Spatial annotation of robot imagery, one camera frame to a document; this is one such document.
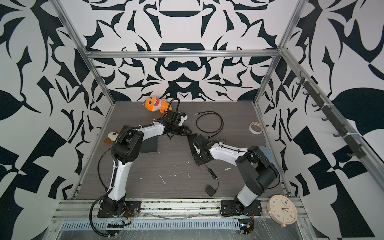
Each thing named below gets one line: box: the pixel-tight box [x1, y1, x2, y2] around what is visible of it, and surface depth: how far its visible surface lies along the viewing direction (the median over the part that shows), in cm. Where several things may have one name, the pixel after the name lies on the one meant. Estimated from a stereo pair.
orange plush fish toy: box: [143, 96, 173, 114], surface depth 111 cm
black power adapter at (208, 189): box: [204, 163, 219, 198], surface depth 81 cm
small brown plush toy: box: [103, 130, 119, 145], surface depth 100 cm
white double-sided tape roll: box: [249, 121, 264, 135], surface depth 106 cm
